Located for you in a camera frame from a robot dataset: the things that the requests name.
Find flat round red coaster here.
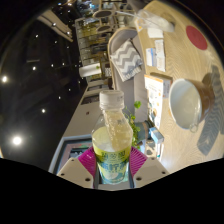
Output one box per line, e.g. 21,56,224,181
185,25,209,51

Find blue white flat packet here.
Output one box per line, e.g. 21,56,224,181
145,47,157,67

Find green-labelled clear drink bottle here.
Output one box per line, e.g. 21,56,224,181
91,89,134,185

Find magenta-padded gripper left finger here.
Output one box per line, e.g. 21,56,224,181
56,146,98,189

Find white paper napkin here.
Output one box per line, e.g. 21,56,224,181
146,27,164,39

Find group of ceiling lights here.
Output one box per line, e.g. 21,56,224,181
1,29,74,148

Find grey white chevron cushion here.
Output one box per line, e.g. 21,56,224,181
109,39,144,83

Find dark-framed window with stickers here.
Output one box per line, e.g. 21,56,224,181
49,134,98,174

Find printed white leaflet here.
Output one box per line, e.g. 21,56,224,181
146,98,164,130

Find group of dining chairs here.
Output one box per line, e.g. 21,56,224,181
91,0,141,34

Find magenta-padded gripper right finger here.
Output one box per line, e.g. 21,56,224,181
128,146,170,189

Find green potted plant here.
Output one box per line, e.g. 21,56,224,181
123,100,153,149

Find grey curved sofa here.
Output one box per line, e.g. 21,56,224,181
107,26,149,124

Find brown mug with white inside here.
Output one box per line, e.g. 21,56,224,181
168,77,216,134

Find small blue white carton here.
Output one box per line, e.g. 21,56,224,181
149,127,165,144

